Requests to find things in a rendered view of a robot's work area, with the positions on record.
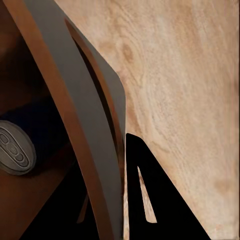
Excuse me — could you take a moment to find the can of soda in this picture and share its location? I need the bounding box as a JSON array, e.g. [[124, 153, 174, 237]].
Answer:
[[0, 94, 70, 175]]

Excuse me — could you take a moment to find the trash can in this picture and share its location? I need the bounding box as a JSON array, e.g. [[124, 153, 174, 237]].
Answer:
[[0, 0, 126, 240]]

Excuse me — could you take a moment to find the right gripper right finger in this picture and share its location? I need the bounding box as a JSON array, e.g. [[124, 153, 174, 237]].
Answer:
[[125, 133, 211, 240]]

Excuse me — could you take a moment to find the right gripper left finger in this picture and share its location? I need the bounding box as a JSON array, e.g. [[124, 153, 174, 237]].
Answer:
[[19, 161, 100, 240]]

